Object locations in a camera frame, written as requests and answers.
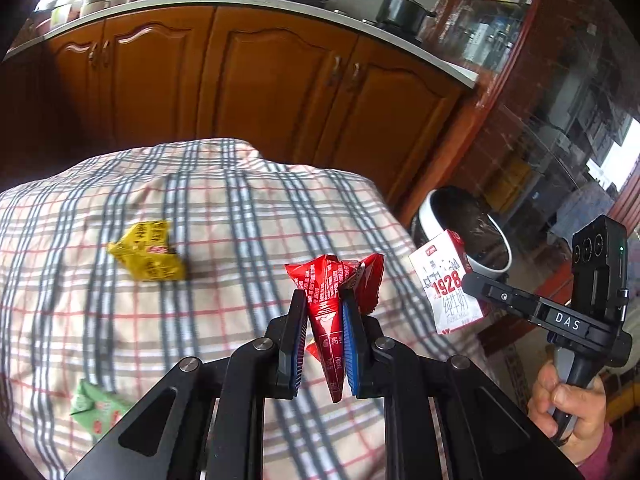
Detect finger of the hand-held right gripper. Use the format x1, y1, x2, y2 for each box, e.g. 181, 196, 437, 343
461, 269, 543, 318

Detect white kitchen countertop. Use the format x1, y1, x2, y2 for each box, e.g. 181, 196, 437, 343
2, 0, 480, 91

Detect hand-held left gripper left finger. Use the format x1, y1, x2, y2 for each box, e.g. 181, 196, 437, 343
65, 287, 308, 480

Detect red snack wrapper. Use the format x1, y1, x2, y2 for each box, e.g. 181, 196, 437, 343
284, 252, 386, 403

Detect white bin with black bag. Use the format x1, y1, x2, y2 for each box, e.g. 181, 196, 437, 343
411, 186, 513, 281

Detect wooden base cabinets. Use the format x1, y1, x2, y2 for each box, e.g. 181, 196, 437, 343
0, 5, 463, 206

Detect yellow crumpled packet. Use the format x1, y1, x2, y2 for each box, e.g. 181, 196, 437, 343
107, 220, 187, 282

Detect green drink carton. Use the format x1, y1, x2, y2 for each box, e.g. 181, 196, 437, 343
70, 379, 135, 445

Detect red white milk carton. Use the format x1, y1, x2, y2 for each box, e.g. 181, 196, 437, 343
409, 229, 493, 336

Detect dark steel cooking pot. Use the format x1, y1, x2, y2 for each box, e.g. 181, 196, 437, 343
376, 0, 437, 36

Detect person's right forearm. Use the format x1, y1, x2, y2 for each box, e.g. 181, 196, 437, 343
575, 422, 640, 480

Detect glass display cabinet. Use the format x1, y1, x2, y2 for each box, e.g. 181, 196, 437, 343
425, 0, 640, 261

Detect plaid tablecloth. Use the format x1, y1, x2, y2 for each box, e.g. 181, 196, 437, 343
0, 137, 501, 480

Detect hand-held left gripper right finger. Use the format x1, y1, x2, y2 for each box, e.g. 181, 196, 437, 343
340, 287, 583, 480

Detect person's right hand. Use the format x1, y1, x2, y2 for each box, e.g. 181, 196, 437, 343
527, 360, 608, 466

